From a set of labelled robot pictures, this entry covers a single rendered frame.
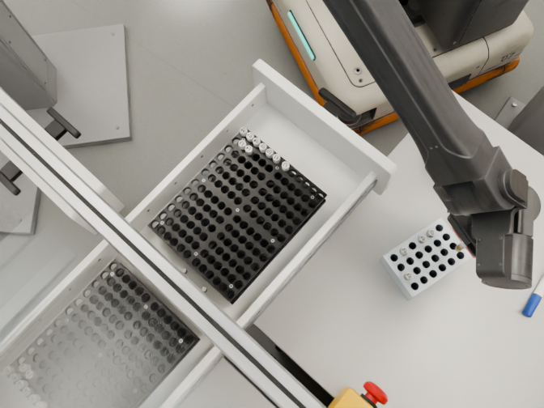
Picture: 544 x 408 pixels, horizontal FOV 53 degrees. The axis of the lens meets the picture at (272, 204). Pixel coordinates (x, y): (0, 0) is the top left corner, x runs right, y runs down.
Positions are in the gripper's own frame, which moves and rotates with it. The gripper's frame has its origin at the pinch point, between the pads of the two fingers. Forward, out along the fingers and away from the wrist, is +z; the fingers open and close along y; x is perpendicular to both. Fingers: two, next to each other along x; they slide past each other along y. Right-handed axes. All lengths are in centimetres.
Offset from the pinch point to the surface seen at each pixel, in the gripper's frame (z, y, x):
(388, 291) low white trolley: 10.8, -0.4, -12.6
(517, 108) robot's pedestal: 84, -32, 76
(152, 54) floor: 85, -118, -20
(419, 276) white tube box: 7.0, 0.4, -7.6
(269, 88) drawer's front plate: -3.1, -37.9, -13.6
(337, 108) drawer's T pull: -4.7, -28.3, -6.6
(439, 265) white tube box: 8.8, 0.6, -3.2
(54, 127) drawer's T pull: -5, -49, -47
